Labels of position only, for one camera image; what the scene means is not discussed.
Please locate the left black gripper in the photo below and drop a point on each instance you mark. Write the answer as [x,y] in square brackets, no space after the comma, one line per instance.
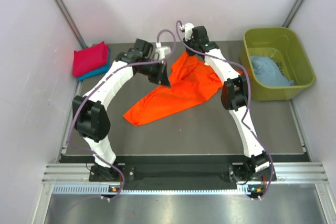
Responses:
[160,77]

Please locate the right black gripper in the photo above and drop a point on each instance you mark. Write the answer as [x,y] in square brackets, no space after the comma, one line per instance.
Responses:
[190,53]

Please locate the orange t shirt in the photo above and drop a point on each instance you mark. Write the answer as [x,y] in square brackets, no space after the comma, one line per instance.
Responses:
[192,83]

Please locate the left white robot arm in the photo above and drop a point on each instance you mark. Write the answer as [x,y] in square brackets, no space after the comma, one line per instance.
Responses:
[90,118]

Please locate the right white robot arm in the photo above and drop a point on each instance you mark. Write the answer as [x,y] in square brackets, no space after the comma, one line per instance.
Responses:
[235,96]

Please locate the folded teal t shirt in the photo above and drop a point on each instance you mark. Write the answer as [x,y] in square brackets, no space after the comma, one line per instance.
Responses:
[101,70]

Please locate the folded pink t shirt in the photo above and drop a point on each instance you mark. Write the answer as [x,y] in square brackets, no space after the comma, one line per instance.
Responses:
[89,59]

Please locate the light blue t shirt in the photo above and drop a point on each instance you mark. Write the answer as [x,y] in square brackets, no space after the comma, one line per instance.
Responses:
[268,73]

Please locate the olive green plastic bin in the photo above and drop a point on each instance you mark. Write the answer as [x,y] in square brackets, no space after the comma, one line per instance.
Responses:
[283,46]

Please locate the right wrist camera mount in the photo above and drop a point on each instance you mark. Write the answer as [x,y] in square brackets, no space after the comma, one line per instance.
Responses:
[187,30]

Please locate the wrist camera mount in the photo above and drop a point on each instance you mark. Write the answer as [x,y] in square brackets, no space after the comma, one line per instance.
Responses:
[161,52]
[187,30]

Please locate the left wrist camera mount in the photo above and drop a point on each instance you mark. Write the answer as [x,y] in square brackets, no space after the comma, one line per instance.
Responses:
[161,52]

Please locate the slotted grey cable duct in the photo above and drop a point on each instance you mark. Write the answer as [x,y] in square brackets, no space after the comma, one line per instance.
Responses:
[105,189]

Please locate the aluminium frame rail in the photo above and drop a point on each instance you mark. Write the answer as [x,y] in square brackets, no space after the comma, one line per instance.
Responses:
[288,173]

